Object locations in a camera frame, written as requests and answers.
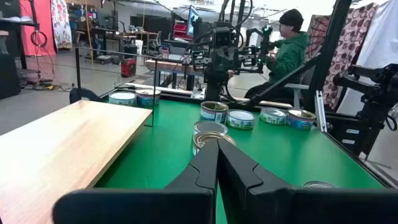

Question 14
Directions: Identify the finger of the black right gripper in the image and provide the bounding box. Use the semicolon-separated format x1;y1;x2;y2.
192;49;206;72
239;45;259;68

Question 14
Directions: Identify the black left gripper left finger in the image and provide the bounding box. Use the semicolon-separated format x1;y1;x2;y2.
52;139;220;224

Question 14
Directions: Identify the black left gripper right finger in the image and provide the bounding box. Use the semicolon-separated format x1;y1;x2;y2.
218;139;398;224

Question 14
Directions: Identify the gold-lid blue-label tuna can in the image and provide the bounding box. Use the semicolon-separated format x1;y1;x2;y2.
192;131;237;156
286;108;317;131
200;100;229;124
135;88;162;108

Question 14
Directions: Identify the wooden shelf board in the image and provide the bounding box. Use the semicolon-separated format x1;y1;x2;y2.
0;99;153;224

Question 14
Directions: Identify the wooden workbench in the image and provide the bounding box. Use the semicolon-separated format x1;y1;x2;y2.
144;58;205;91

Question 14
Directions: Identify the red crate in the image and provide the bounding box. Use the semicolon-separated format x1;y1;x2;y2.
172;21;189;40

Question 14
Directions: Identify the computer monitor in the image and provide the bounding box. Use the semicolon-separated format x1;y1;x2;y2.
186;5;200;38

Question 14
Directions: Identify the person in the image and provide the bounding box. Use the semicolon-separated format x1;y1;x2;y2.
244;8;310;106

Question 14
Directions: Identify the grey office chair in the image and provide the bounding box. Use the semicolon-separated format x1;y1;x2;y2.
147;30;162;55

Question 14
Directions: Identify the green table mat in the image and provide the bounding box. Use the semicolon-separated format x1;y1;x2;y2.
95;99;388;224

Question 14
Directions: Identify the white chair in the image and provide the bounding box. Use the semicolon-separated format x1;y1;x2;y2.
284;82;310;108

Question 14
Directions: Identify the red generator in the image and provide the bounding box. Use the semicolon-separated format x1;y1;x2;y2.
120;57;137;78

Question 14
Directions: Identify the dark red patterned cloth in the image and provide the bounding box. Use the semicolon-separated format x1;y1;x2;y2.
306;14;331;63

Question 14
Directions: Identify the silver aluminium bar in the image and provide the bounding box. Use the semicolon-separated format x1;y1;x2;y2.
314;90;328;133

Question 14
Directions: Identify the dark cluttered desk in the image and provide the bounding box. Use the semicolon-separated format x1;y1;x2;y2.
74;27;159;65

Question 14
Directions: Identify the brown circle-pattern cloth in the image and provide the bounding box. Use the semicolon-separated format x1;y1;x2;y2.
322;2;379;111

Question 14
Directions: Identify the black equipment stand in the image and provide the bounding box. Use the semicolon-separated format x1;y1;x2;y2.
325;63;398;161

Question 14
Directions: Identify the white cloth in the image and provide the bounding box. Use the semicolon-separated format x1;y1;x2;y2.
337;0;398;118

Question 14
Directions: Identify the floral cloth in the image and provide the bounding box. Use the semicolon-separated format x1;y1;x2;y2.
50;0;73;50

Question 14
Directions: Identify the red curtain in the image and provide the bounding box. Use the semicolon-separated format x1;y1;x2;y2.
19;0;57;57

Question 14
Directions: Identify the black cabinet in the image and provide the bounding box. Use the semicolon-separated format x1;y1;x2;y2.
0;51;22;100

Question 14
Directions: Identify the black rack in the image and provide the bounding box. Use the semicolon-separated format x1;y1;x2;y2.
0;0;41;71

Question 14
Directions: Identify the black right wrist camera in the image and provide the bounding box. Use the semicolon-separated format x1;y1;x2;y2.
213;26;233;48

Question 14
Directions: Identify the black metal rig frame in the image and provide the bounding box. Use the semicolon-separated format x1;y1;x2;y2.
158;0;398;189

